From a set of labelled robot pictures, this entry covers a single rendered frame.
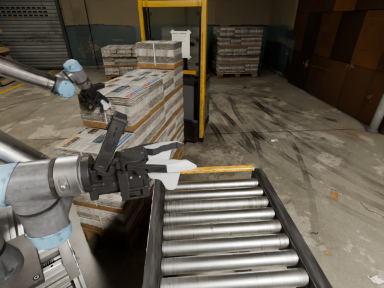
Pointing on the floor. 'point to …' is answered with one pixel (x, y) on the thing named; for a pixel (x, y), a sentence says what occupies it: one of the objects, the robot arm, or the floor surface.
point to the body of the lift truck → (190, 106)
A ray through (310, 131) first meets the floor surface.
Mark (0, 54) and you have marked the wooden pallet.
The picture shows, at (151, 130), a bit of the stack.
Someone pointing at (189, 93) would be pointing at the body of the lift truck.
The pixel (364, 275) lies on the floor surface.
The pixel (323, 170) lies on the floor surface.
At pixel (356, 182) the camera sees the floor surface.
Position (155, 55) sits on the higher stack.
